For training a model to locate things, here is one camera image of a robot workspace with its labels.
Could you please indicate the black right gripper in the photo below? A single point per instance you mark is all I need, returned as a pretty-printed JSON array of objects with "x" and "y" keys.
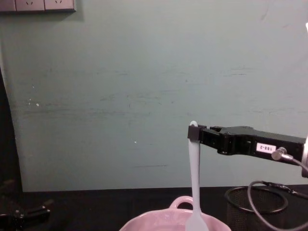
[{"x": 243, "y": 142}]

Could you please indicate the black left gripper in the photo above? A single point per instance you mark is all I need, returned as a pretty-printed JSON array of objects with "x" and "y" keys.
[{"x": 7, "y": 222}]

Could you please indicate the right robot arm silver joint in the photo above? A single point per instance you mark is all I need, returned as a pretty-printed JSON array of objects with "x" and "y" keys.
[{"x": 305, "y": 156}]

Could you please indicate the black table cloth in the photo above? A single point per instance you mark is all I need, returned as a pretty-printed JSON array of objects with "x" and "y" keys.
[{"x": 101, "y": 207}]

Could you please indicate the black mesh round holder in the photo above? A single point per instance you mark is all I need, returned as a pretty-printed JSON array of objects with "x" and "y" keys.
[{"x": 240, "y": 204}]

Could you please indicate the dark side panel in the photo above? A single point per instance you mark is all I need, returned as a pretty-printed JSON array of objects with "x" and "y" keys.
[{"x": 7, "y": 134}]

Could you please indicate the grey wall socket plate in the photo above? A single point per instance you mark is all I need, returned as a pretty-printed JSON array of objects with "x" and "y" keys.
[
  {"x": 7, "y": 4},
  {"x": 30, "y": 4},
  {"x": 59, "y": 4}
]

